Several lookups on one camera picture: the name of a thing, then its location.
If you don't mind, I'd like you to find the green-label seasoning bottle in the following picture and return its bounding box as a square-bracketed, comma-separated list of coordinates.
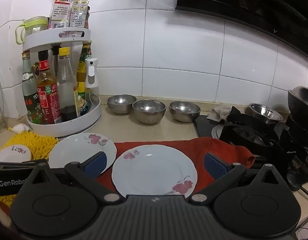
[74, 87, 91, 117]

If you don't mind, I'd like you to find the white spray bottle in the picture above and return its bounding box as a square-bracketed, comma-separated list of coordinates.
[84, 58, 99, 105]

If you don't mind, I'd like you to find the black wok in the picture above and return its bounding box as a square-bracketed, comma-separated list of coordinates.
[287, 86, 308, 130]

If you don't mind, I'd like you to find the yellow-cap dark sauce bottle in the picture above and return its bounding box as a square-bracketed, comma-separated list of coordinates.
[56, 47, 78, 122]

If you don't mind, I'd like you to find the red cloth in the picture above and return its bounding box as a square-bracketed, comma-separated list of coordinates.
[98, 137, 255, 198]

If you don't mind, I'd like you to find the black gas stove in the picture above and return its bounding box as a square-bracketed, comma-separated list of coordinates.
[194, 106, 308, 193]

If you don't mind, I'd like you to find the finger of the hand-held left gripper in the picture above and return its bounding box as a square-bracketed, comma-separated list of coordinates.
[0, 160, 48, 170]

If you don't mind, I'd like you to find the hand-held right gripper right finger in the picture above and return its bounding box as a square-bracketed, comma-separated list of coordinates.
[189, 152, 287, 203]

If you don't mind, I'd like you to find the white two-tier spice rack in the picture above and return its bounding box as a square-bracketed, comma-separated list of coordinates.
[22, 27, 102, 138]

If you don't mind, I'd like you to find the green-lidded clear jar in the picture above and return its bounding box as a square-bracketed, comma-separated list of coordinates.
[15, 16, 49, 44]

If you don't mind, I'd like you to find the yellow chenille mat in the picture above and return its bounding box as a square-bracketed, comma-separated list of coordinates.
[0, 132, 59, 207]

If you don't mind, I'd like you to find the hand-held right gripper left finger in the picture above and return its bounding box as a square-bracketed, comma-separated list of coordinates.
[27, 151, 123, 203]

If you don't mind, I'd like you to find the white garlic bulb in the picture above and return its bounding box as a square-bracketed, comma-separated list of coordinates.
[9, 124, 30, 133]

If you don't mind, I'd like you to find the white pink-flower plate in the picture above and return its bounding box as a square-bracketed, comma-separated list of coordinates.
[49, 133, 117, 177]
[111, 145, 198, 199]

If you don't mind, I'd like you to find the red-label oil bottle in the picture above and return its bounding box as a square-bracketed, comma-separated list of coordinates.
[35, 50, 63, 125]

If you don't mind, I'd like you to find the small white floral dish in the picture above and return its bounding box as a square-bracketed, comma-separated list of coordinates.
[0, 144, 32, 163]

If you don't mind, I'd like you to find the black range hood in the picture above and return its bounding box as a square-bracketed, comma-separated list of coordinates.
[175, 0, 308, 60]

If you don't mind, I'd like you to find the stainless steel bowl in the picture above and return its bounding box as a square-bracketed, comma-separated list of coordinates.
[249, 103, 284, 125]
[107, 94, 137, 115]
[133, 100, 166, 125]
[169, 101, 201, 123]

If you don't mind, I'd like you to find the yellow-label green bottle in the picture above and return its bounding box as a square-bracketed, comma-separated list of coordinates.
[77, 42, 92, 100]

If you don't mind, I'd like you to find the clear green-label bottle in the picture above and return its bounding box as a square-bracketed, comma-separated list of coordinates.
[22, 51, 45, 125]

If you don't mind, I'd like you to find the red and white packet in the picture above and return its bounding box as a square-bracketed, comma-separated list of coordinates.
[49, 0, 76, 29]

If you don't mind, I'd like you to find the white rag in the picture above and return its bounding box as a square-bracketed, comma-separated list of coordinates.
[206, 106, 232, 122]

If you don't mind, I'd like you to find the yellow and white packet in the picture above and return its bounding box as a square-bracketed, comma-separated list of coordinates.
[69, 0, 91, 28]

